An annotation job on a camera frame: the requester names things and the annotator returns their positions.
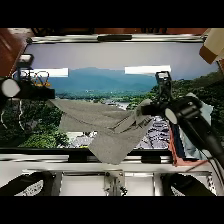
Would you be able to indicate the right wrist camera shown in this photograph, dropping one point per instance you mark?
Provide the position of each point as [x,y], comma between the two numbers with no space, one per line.
[163,84]

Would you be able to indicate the salmon red garment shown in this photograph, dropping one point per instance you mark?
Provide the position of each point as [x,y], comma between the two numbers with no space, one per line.
[181,162]

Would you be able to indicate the light blue garment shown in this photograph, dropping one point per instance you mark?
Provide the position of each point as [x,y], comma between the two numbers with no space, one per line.
[206,111]

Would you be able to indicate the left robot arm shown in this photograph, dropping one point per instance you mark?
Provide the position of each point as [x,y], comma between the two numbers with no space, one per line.
[31,92]

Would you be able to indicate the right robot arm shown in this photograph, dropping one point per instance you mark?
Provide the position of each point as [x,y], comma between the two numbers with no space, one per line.
[196,125]

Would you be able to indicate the dark blue garment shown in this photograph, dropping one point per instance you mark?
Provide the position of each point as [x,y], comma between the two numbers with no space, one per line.
[177,143]

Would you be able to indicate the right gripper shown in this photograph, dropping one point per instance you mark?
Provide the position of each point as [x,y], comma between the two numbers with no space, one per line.
[154,109]

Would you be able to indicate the grey T-shirt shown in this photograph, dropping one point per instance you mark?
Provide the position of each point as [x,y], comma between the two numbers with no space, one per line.
[106,133]

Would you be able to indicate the silver frame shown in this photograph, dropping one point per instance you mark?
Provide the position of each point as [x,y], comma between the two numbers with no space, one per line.
[110,168]

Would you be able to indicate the cardboard box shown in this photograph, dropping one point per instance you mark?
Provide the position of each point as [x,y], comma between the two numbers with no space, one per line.
[213,45]

